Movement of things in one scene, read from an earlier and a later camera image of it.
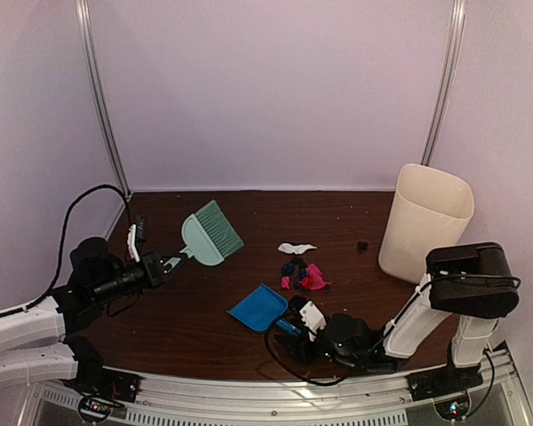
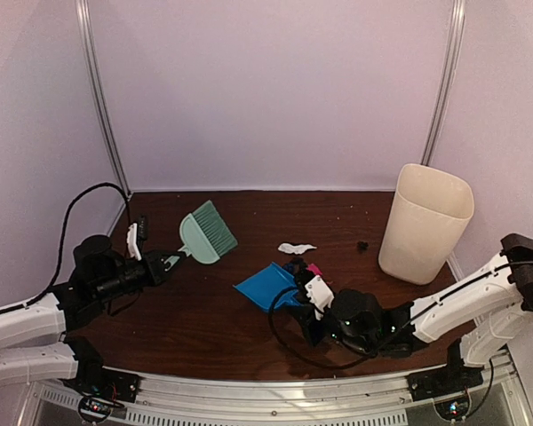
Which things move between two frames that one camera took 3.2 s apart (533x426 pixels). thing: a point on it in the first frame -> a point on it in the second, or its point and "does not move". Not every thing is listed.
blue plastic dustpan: [261, 308] -> [263, 286]
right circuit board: [453, 409] does not move
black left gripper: [154, 272] does not move
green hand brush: [209, 236] does not move
